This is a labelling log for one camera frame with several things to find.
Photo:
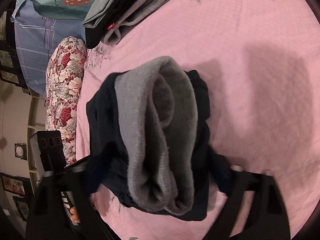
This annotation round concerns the blue plaid pillow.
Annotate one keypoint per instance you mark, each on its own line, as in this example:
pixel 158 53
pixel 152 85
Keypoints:
pixel 32 47

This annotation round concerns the person's left hand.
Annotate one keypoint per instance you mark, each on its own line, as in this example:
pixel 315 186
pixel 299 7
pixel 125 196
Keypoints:
pixel 75 215

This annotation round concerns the black pants with bear print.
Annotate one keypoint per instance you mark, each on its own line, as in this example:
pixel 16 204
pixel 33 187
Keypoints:
pixel 150 130

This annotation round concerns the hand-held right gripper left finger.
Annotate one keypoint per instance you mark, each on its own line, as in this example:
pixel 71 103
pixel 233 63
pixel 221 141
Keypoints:
pixel 77 180

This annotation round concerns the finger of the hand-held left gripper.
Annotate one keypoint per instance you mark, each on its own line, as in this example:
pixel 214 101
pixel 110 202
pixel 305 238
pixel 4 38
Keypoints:
pixel 76 164

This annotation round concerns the folded grey fleece pants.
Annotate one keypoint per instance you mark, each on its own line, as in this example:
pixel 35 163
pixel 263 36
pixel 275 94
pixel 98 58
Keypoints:
pixel 150 5

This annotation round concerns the pink floral bed sheet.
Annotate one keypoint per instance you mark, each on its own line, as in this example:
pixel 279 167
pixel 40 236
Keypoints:
pixel 250 105

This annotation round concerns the wide framed wall picture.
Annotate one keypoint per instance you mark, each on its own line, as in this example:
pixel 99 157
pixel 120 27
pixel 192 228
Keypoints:
pixel 15 183

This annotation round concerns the red floral pillow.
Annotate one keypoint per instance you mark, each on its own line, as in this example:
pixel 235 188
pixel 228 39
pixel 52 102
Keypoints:
pixel 65 92

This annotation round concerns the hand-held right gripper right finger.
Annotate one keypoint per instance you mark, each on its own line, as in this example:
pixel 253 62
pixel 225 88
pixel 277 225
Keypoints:
pixel 240 182

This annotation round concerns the small square framed picture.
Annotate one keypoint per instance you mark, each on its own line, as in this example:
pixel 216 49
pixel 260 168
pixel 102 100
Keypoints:
pixel 20 150

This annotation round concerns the stack of folded clothes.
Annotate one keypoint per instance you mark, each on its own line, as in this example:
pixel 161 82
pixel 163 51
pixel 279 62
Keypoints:
pixel 100 37

